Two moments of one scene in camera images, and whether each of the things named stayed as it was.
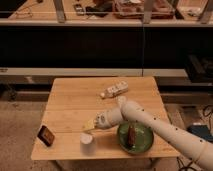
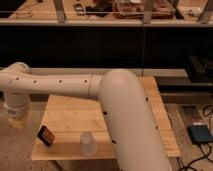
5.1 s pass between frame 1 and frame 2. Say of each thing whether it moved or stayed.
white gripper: moved
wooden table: stayed
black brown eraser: stayed
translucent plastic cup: stayed
